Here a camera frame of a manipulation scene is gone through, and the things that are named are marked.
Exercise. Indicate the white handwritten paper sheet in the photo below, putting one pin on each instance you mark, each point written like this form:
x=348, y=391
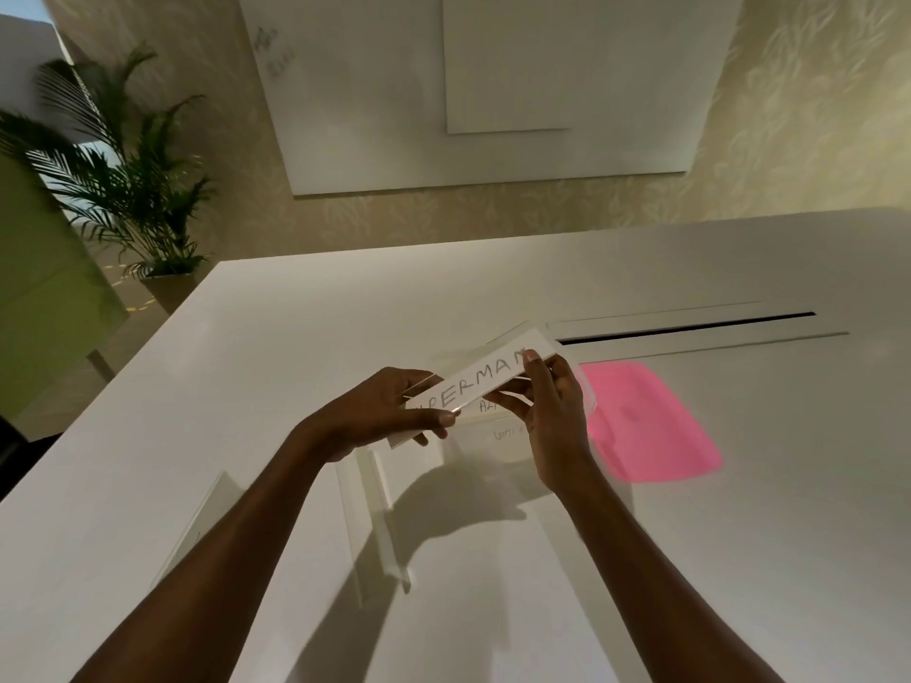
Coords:
x=484, y=433

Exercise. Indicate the white wall whiteboard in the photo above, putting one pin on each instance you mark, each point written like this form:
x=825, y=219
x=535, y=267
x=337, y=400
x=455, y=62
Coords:
x=370, y=99

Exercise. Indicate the person's left forearm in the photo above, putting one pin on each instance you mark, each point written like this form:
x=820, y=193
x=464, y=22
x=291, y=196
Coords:
x=228, y=547

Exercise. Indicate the person's right middle finger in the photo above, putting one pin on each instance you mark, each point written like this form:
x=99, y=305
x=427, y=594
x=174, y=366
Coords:
x=564, y=373

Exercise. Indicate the clear acrylic sign holder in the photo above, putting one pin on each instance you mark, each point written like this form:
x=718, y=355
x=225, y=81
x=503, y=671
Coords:
x=203, y=522
x=523, y=337
x=377, y=519

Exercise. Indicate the green potted palm plant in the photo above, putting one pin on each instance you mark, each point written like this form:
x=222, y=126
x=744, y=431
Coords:
x=121, y=177

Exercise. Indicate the person's left thumb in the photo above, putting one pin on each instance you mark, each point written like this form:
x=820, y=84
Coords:
x=409, y=380

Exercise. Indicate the person's right hand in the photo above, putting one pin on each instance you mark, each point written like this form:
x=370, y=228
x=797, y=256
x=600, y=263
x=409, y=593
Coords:
x=562, y=433

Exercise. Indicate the person's right thumb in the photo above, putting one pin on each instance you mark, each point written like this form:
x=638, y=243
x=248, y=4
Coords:
x=514, y=405

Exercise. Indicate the beige plant pot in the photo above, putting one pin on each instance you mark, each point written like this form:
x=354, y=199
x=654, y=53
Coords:
x=169, y=291

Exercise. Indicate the person's left hand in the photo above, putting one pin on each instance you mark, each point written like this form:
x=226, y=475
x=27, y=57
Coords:
x=363, y=416

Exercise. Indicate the person's left middle finger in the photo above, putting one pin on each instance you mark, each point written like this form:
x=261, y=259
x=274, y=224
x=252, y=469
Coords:
x=420, y=438

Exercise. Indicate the pink paper sheet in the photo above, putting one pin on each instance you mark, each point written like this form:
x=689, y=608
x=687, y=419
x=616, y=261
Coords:
x=647, y=423

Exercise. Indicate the green partition panel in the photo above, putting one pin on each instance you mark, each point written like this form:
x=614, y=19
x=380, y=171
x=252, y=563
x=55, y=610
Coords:
x=50, y=291

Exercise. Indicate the white handwritten paper strip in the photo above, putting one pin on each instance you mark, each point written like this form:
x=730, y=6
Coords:
x=473, y=385

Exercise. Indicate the person's right forearm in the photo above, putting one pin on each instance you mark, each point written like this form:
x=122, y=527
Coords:
x=640, y=576

